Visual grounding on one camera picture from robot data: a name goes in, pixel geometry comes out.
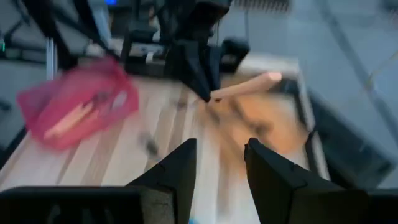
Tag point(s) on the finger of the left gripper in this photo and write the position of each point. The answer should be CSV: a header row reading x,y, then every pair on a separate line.
x,y
216,65
192,68

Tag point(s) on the black table frame rail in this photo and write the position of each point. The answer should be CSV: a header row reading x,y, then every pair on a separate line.
x,y
342,149

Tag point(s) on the black clamp on left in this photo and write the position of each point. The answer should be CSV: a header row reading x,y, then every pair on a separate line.
x,y
236,46

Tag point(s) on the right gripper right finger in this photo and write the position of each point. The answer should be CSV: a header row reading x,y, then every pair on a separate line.
x,y
280,193

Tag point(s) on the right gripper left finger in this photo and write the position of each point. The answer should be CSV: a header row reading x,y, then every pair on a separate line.
x,y
161,193

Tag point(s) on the orange plastic bin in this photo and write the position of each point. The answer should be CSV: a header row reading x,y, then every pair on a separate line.
x,y
273,130

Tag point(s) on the pink plastic bin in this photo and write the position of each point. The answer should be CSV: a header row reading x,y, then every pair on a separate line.
x,y
102,77

